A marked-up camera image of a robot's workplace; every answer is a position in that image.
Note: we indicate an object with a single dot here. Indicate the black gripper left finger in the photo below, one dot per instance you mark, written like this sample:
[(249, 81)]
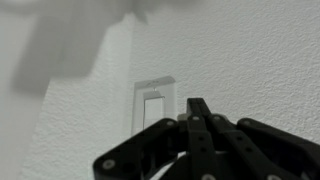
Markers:
[(196, 146)]

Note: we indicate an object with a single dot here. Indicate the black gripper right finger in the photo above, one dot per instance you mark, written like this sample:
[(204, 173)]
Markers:
[(253, 150)]

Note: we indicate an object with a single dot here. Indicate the white rocker light switch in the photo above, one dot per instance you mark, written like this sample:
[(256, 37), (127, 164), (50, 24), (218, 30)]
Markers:
[(154, 100)]

